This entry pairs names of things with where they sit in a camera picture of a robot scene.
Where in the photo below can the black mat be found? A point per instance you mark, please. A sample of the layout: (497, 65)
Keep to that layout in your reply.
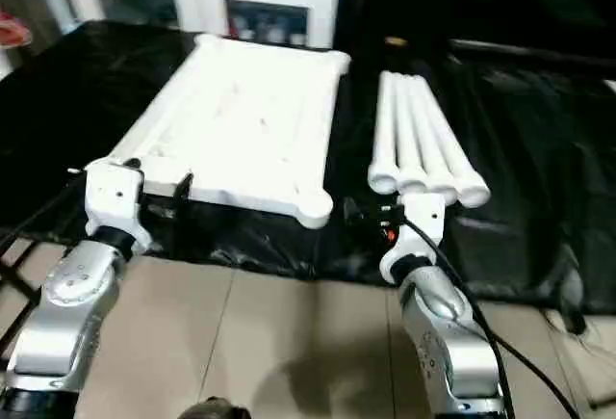
(529, 173)

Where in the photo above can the white plastic table top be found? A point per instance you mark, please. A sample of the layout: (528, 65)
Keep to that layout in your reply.
(240, 125)

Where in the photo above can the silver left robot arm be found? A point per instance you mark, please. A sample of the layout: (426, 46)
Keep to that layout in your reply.
(72, 294)

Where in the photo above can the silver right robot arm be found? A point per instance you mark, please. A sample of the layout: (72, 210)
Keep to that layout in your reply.
(433, 322)

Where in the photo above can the black metal bar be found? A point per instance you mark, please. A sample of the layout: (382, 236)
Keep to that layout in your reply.
(529, 49)

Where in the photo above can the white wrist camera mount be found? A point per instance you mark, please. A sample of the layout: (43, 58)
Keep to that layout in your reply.
(423, 217)
(110, 192)

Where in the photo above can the white plastic table leg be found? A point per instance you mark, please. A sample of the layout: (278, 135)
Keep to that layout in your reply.
(428, 139)
(450, 139)
(386, 139)
(407, 139)

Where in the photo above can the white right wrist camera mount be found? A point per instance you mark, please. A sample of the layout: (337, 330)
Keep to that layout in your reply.
(423, 217)

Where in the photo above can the small yellow label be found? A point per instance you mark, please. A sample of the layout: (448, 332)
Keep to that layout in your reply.
(397, 41)

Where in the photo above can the red bottle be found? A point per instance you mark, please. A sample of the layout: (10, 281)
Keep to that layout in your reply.
(234, 24)

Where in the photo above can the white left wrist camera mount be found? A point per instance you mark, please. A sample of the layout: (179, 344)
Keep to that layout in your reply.
(110, 192)

